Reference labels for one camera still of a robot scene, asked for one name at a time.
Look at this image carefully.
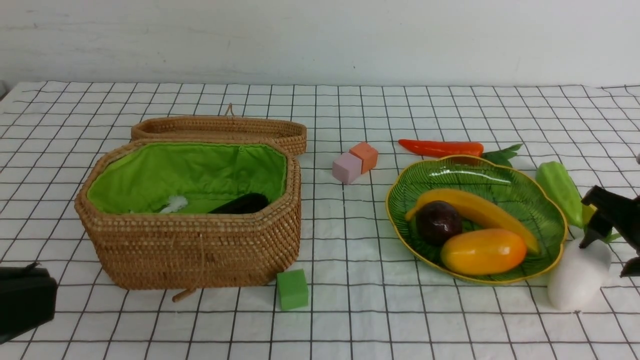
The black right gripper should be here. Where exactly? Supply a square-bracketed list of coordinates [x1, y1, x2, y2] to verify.
[579, 186, 640, 278]

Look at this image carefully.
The white radish with leaves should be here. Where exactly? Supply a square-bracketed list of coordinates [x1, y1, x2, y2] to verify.
[547, 237, 612, 312]

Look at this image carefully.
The light green bitter gourd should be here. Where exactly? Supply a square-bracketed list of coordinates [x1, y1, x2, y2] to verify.
[535, 161, 585, 228]

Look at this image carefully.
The orange yellow mango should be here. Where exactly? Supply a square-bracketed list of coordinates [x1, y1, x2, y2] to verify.
[439, 228, 528, 276]

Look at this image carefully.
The orange carrot with leaves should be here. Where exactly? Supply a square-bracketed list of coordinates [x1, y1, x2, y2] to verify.
[397, 139, 522, 167]

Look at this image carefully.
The yellow banana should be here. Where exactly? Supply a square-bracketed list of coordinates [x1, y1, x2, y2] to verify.
[404, 188, 541, 255]

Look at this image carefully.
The dark purple mangosteen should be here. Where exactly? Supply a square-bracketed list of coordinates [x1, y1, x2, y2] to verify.
[414, 200, 463, 248]

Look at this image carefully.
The purple eggplant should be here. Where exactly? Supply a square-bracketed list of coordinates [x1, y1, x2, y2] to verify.
[208, 193, 270, 215]

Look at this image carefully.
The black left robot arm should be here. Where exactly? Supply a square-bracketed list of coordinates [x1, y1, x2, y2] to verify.
[0, 262, 58, 344]

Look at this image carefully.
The yellow foam cube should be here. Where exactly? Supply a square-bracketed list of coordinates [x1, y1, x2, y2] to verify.
[582, 205, 597, 228]

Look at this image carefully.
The green leaf-shaped glass plate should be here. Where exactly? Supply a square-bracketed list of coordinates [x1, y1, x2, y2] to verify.
[385, 155, 569, 286]

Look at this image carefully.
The white checkered tablecloth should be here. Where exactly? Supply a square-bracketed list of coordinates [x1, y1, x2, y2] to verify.
[0, 80, 639, 360]

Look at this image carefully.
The orange foam cube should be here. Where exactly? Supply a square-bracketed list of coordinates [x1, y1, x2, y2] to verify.
[349, 141, 379, 174]

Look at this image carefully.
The pink foam cube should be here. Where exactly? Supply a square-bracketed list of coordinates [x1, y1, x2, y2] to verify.
[331, 152, 362, 185]

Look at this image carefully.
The green foam cube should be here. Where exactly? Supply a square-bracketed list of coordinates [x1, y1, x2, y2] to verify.
[276, 269, 310, 312]

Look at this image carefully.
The woven rattan basket lid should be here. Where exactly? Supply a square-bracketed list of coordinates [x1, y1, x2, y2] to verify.
[130, 104, 307, 156]

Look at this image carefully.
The woven rattan basket green lining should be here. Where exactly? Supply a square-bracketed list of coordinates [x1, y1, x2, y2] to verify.
[74, 138, 302, 291]

